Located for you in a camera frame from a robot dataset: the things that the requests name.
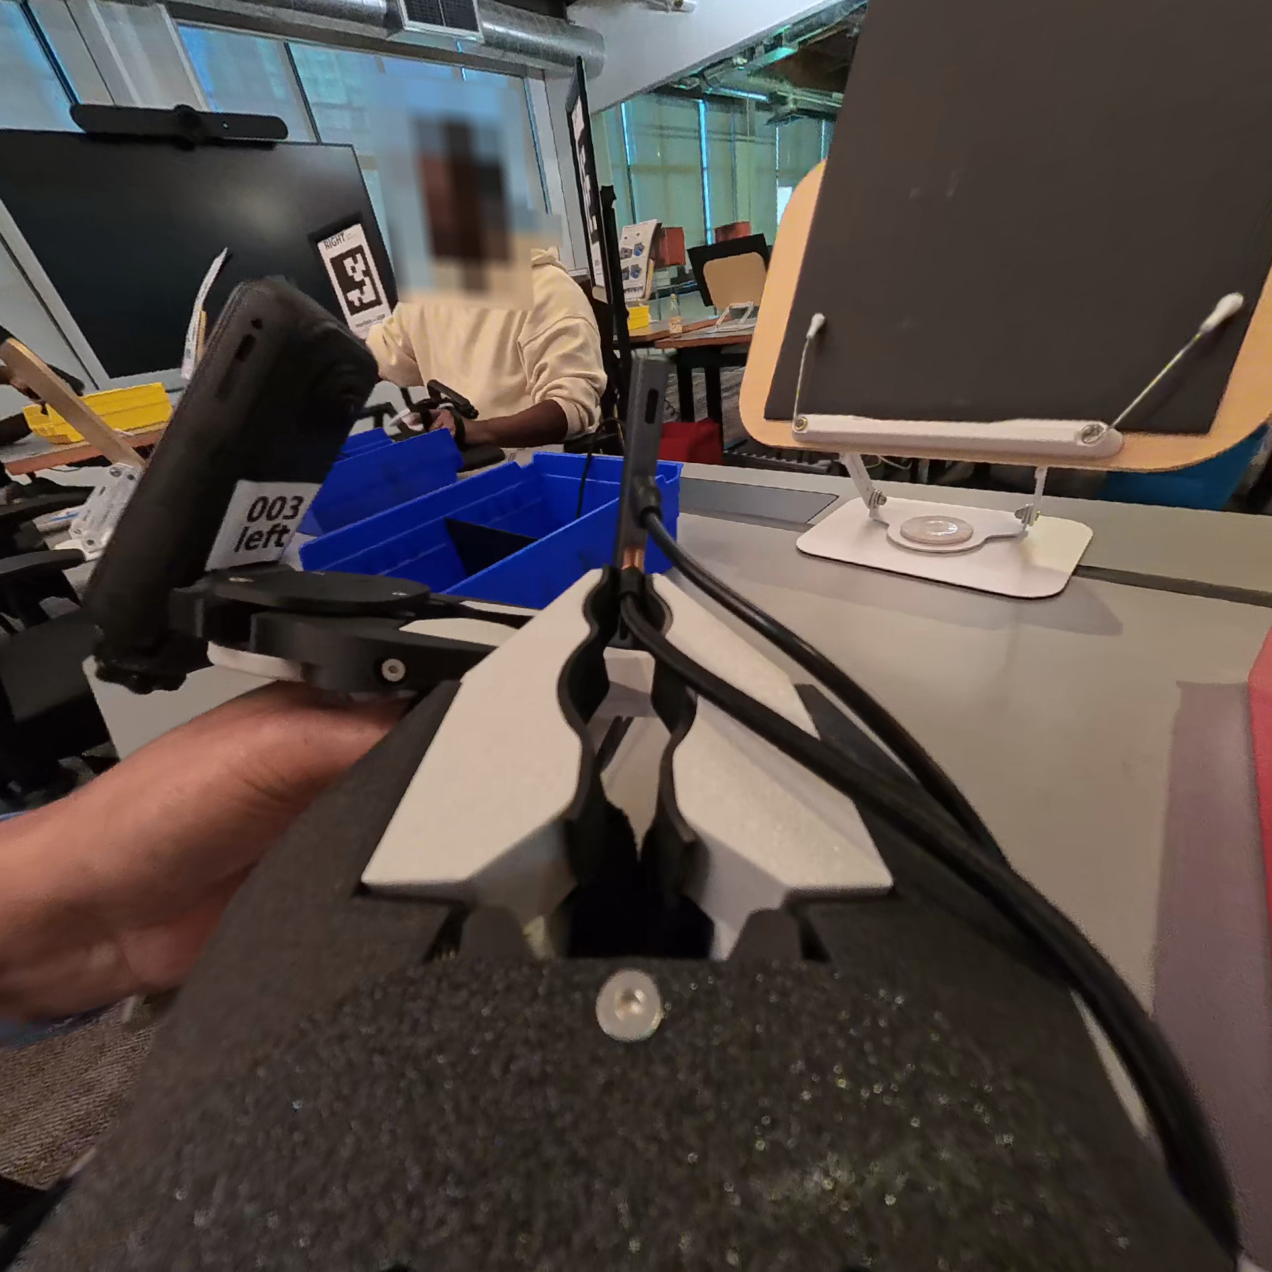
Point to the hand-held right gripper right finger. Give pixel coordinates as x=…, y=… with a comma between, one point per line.
x=776, y=845

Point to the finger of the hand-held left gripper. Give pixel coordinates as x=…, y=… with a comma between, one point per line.
x=458, y=627

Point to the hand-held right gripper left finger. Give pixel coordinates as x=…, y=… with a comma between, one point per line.
x=476, y=794

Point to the blue storage bin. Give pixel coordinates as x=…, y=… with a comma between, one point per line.
x=396, y=473
x=396, y=556

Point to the grey USB hub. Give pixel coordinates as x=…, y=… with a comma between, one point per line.
x=646, y=418

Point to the person's left forearm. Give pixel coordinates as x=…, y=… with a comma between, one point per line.
x=44, y=913

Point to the grey desk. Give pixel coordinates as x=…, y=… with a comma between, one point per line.
x=994, y=695

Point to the person's left hand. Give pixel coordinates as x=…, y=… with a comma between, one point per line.
x=219, y=794

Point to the black bin divider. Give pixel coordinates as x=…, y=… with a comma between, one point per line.
x=488, y=546

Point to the yellow storage bin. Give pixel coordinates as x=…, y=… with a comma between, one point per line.
x=100, y=412

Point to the small white tag sign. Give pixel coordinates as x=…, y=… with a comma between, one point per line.
x=358, y=269

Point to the large black screen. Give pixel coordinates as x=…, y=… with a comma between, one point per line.
x=150, y=250

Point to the white stand with wooden board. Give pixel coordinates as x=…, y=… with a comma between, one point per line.
x=104, y=506

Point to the black hand-held device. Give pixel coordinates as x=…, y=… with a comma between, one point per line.
x=443, y=408

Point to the black webcam bar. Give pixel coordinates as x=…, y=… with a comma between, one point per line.
x=178, y=124

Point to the wooden table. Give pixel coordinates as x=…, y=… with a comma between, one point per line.
x=696, y=340

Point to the white stand with black board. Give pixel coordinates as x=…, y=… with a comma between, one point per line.
x=1032, y=556

